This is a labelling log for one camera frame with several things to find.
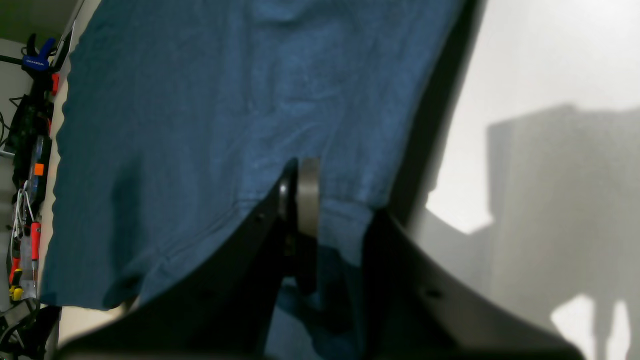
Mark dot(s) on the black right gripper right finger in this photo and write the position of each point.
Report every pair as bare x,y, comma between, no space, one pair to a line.
416,310

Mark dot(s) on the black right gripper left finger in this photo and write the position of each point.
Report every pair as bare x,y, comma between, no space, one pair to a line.
223,309

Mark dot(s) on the blue T-shirt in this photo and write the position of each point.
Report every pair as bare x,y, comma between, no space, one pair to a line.
180,116

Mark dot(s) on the blue clamp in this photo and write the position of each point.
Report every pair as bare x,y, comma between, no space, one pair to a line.
38,59

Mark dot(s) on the orange handled tools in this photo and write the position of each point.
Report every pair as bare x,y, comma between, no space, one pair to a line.
23,263

